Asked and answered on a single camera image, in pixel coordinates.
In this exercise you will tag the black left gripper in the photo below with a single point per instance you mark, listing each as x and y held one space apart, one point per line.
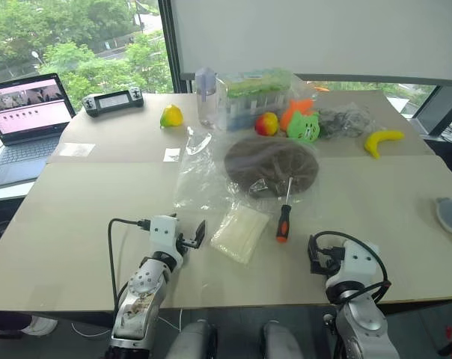
183 242

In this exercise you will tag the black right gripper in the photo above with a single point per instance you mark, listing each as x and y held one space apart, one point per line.
323 260

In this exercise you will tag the brown fabric cloth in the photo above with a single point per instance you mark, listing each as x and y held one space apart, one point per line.
248 164

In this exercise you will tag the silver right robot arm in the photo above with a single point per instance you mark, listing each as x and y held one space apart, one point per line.
360 321

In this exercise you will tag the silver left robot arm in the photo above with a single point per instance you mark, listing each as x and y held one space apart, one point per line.
143 291

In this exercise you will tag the white packet in plastic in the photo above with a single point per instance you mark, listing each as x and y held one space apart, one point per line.
237 235

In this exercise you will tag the clear plastic bag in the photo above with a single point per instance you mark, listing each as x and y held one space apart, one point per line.
196 175

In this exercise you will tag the white paper label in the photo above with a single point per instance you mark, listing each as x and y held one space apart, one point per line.
76 149
171 155

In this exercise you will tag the grey rounded robot leg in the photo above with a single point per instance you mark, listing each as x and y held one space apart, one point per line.
192 340
282 342

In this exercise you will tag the yellow green pepper toy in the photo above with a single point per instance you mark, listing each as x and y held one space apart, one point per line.
171 116

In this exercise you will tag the yellow toy banana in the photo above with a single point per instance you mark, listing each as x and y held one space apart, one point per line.
375 144

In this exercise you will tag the red yellow toy apple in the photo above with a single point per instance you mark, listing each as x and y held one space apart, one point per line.
266 124

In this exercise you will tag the clear water bottle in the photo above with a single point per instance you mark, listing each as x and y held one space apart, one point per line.
205 101

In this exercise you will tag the grey plush pad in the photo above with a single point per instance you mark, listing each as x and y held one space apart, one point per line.
450 217

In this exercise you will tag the grey crumpled plastic bag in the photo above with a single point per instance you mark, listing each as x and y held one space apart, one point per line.
342 119

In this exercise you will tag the orange carrot toy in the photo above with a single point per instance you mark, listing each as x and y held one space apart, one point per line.
301 106

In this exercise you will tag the black handheld remote controller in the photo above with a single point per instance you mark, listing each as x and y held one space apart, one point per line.
113 101

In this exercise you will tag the small orange object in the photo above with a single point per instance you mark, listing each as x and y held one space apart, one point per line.
320 89

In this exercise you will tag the white shoe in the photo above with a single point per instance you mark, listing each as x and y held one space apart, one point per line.
40 326

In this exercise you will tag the grey laptop with pink screen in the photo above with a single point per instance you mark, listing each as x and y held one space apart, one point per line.
27 101

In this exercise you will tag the white roller blind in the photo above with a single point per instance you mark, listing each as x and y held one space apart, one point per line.
304 37

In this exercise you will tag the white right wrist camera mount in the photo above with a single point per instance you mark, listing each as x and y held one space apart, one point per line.
357 261

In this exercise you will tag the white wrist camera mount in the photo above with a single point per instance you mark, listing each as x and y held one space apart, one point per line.
357 261
162 235

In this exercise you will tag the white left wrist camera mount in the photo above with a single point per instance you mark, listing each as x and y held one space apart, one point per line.
162 235

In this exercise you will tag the dark window frame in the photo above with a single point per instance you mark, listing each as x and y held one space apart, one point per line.
171 45

